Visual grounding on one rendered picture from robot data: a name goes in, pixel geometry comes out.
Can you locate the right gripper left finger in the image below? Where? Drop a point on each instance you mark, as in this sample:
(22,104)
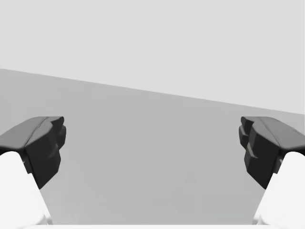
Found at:
(35,152)

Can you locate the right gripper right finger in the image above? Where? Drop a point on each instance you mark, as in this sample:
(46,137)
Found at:
(267,152)

